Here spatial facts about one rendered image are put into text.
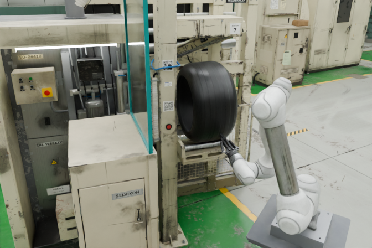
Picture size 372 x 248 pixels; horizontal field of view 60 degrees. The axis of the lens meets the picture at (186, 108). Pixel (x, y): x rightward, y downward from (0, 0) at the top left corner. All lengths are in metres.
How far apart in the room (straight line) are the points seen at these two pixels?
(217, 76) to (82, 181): 1.15
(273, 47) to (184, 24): 4.45
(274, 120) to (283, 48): 5.30
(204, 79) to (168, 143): 0.55
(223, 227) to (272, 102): 1.75
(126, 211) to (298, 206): 0.86
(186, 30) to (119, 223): 1.44
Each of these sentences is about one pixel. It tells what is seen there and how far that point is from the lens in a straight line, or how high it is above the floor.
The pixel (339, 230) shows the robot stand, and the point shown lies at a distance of 2.26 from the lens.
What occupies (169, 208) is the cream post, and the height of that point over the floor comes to 0.35.
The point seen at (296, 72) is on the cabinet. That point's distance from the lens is 7.29.
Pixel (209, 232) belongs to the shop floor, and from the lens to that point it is 3.03.
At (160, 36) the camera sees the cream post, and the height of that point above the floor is 1.70.
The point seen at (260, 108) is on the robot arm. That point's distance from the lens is 1.56.
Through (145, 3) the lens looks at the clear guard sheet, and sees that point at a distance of 1.36.
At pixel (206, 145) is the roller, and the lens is 2.41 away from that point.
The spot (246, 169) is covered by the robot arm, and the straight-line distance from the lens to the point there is 2.02.
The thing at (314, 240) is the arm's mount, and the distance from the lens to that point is 2.01.
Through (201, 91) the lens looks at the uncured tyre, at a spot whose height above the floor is 1.36.
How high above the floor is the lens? 2.01
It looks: 21 degrees down
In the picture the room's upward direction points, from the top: straight up
